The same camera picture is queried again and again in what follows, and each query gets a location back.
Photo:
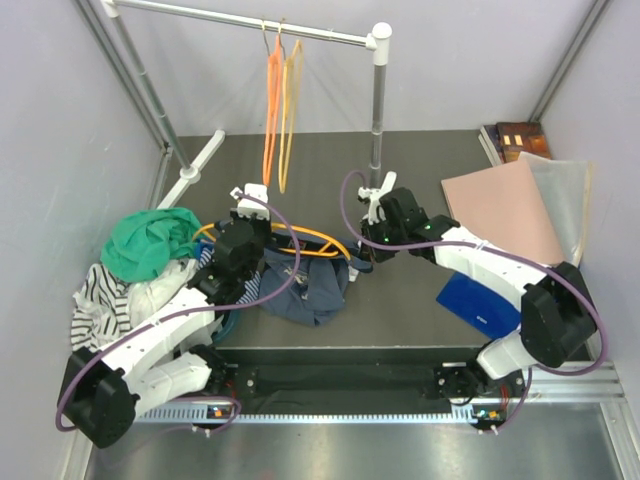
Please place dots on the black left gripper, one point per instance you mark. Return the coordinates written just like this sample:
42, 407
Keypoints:
265, 224

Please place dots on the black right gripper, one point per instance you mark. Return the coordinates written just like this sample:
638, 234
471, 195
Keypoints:
375, 255

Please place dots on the yellow orange plastic hanger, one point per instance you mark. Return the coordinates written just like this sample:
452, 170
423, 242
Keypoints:
330, 249

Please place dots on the navy blue tank top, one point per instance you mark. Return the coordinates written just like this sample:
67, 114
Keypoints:
313, 293

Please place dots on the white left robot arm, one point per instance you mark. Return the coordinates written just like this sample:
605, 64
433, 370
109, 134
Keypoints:
105, 391

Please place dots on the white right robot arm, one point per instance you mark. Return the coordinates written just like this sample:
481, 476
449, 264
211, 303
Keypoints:
556, 313

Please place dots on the tan yellow velvet hanger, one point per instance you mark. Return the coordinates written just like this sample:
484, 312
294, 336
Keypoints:
291, 82

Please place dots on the orange velvet hanger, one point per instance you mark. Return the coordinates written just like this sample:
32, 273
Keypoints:
274, 73

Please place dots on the blue white striped shirt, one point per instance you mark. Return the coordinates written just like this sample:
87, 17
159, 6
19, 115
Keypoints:
252, 290

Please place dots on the blue laundry basin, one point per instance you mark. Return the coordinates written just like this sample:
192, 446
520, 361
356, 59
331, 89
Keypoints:
227, 323

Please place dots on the green garment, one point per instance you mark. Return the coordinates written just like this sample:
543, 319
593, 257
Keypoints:
141, 245

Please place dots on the pink folder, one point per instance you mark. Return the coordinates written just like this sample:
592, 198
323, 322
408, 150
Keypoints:
504, 206

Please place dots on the grey white garment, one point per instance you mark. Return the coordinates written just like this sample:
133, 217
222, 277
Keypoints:
146, 298

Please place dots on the blue clipboard folder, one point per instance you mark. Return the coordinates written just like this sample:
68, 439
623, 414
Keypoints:
478, 306

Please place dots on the brown book stack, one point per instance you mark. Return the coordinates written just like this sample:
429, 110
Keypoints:
504, 141

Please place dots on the black white striped shirt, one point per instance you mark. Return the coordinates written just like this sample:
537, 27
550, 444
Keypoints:
101, 313

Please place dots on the translucent plastic folder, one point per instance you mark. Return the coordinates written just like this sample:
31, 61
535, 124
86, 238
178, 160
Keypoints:
565, 188

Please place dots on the silver white clothes rack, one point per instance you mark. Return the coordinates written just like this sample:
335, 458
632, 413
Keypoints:
377, 41

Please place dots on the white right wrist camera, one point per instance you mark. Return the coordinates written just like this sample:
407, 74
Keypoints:
371, 197

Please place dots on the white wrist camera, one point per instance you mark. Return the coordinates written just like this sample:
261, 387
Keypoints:
251, 201
371, 197

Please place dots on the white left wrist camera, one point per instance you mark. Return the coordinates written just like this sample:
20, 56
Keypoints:
251, 201

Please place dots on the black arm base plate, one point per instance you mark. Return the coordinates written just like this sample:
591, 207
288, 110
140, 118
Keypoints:
360, 380

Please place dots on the grey slotted cable duct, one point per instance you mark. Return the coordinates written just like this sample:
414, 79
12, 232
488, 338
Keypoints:
217, 413

